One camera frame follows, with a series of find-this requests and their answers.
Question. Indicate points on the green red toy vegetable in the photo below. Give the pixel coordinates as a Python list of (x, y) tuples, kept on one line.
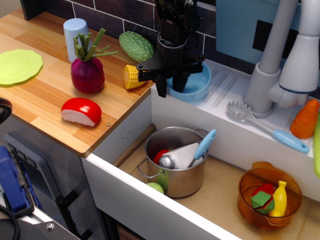
[(262, 200)]

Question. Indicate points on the stainless steel pot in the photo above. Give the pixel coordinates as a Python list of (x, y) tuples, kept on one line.
[(176, 183)]

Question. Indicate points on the purple toy beet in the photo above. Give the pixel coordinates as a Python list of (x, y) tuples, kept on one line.
[(87, 71)]

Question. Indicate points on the green toy item right edge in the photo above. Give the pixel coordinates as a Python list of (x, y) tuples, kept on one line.
[(316, 149)]

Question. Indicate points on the yellow toy corn half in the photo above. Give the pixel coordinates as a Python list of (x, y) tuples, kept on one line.
[(130, 77)]

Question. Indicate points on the orange transparent bowl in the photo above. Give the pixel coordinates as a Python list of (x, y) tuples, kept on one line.
[(261, 173)]

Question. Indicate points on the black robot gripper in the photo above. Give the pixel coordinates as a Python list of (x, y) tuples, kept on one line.
[(169, 59)]

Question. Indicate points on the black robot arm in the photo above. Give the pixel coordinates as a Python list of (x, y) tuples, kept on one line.
[(178, 20)]

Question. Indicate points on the light blue backboard panel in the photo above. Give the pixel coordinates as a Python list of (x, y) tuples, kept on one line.
[(243, 27)]

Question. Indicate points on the red toy tomato in pot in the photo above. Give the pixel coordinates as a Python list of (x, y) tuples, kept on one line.
[(159, 154)]

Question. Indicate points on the blue clamp tool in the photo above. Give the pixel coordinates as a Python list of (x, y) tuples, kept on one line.
[(19, 194)]

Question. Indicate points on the light blue plastic bowl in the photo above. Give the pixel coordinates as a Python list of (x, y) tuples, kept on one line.
[(197, 86)]

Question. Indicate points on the red white toy sushi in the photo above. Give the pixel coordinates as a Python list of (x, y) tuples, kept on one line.
[(82, 111)]

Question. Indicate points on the pasta spoon blue handle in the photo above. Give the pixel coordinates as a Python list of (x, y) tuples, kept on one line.
[(242, 112)]

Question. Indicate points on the white toy sink unit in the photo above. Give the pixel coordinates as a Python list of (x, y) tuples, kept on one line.
[(211, 213)]

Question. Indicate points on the silver toy shaker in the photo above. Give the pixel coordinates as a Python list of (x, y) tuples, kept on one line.
[(167, 161)]

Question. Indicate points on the yellow toy bottle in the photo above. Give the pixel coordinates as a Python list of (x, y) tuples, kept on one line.
[(280, 200)]

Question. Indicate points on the green plastic plate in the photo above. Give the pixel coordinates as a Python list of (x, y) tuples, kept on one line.
[(17, 66)]

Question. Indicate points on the orange toy carrot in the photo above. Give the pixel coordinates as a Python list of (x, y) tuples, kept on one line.
[(304, 124)]

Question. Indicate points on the green toy apple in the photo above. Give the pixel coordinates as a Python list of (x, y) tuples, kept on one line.
[(156, 187)]

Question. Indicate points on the blue handled utensil in pot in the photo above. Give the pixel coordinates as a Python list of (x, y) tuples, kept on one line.
[(203, 146)]

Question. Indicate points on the green toy bitter gourd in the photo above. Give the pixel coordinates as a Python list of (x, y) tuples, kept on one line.
[(136, 46)]

